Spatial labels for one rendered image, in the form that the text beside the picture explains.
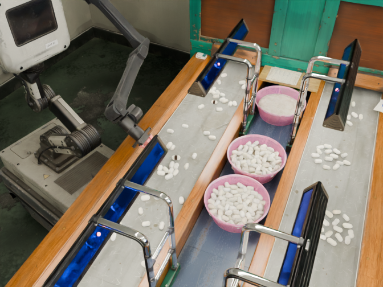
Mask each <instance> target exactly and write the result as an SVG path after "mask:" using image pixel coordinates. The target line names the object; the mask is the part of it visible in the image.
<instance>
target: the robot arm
mask: <svg viewBox="0 0 383 287"><path fill-rule="evenodd" d="M84 1H86V2H87V3H88V4H89V5H90V4H93V5H95V6H96V7H97V8H98V9H99V10H100V11H101V12H102V13H103V14H104V15H105V16H106V17H107V18H108V19H109V20H110V21H111V22H112V23H113V25H114V26H115V27H116V28H117V29H118V30H119V31H120V32H121V33H122V34H123V35H124V36H125V37H126V38H127V40H128V41H129V42H130V44H131V45H132V47H133V48H134V50H133V51H132V52H131V53H130V54H129V58H128V61H127V63H126V65H127V66H126V68H125V71H124V73H123V75H122V77H121V80H120V82H119V84H118V86H117V89H116V92H115V94H114V95H113V97H112V98H111V100H110V102H109V104H108V105H107V107H106V109H105V116H106V118H107V119H109V120H110V121H112V123H113V124H114V123H115V122H117V121H119V123H118V126H119V127H121V128H122V129H123V130H124V131H125V132H126V133H128V134H129V135H130V136H131V137H132V138H133V139H134V140H135V141H136V142H135V143H134V144H133V145H132V147H133V148H135V147H136V145H137V144H138V146H139V147H140V148H143V149H144V148H145V147H146V145H147V144H148V143H149V141H150V140H151V139H152V138H153V136H152V135H151V134H148V132H149V131H150V130H151V129H152V128H151V127H148V128H147V129H146V130H145V131H144V130H143V129H142V128H140V127H139V126H138V125H137V124H136V122H137V121H138V120H139V119H140V117H141V116H142V110H141V109H140V108H139V107H137V106H135V105H134V104H132V105H130V106H129V107H128V108H126V107H127V106H126V104H127V99H128V96H129V94H130V91H131V89H132V86H133V83H134V82H135V79H136V76H137V74H138V71H139V69H140V67H141V65H142V63H143V61H144V59H145V58H146V56H147V54H148V50H149V43H150V40H149V39H148V38H144V36H142V35H141V34H139V33H138V32H137V31H136V30H135V29H134V27H133V26H132V25H131V24H130V23H129V22H128V21H127V20H126V19H125V18H124V17H123V16H122V14H121V13H120V12H119V11H118V10H117V9H116V8H115V7H114V5H113V4H111V3H110V1H109V0H84Z"/></svg>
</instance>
